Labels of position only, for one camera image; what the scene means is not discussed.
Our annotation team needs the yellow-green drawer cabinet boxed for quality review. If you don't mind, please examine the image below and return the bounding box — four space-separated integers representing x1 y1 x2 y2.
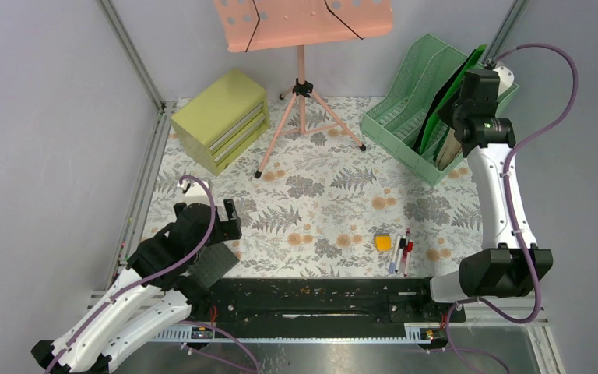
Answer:
171 69 269 175

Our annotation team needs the yellow eraser block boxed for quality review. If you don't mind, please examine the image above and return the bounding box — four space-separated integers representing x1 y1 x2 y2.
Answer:
374 233 394 252

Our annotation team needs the purple puzzle book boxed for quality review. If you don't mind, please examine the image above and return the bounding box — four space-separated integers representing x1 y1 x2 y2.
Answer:
434 128 462 171

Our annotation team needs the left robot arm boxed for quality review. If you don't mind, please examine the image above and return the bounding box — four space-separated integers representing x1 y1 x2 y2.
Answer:
31 176 242 373

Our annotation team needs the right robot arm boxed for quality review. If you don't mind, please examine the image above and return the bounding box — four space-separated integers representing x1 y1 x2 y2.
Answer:
415 68 554 321

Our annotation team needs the dark grey studded plate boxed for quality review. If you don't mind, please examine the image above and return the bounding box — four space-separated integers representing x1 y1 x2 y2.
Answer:
188 242 240 288

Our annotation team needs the floral tablecloth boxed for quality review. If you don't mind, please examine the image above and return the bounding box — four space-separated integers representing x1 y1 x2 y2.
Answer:
146 96 519 280

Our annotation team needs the blue white marker pen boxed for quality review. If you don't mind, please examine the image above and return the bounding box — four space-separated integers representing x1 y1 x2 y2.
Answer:
389 235 402 274

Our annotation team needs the black pen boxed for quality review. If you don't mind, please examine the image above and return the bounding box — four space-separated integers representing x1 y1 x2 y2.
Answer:
394 236 406 273

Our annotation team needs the red marker pen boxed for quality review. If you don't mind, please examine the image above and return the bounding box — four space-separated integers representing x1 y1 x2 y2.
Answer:
403 228 413 277

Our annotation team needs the green file organizer rack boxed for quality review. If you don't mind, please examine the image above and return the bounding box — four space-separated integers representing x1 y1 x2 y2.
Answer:
359 34 520 189

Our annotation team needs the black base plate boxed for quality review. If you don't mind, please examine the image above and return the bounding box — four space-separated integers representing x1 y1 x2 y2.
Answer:
172 278 450 340

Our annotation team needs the grey cable duct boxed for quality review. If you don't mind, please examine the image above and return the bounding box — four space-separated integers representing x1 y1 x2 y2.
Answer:
149 323 449 345

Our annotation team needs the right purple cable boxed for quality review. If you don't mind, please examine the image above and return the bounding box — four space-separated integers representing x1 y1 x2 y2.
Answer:
443 43 579 374

